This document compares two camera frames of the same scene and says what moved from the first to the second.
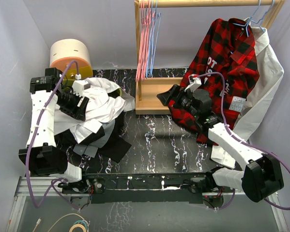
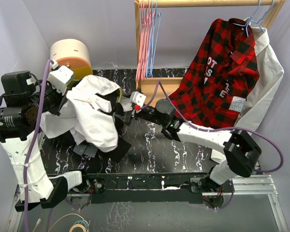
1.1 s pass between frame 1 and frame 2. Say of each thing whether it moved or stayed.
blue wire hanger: stayed
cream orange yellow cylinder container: stayed
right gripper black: moved
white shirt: stayed
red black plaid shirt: stayed
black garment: moved
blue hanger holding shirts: stayed
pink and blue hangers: stayed
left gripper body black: moved
